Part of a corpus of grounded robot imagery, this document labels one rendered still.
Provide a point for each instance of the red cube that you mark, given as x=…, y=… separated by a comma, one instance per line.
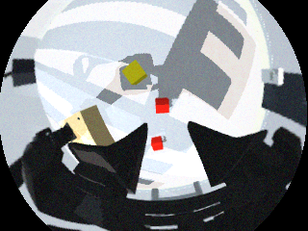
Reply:
x=157, y=143
x=161, y=106

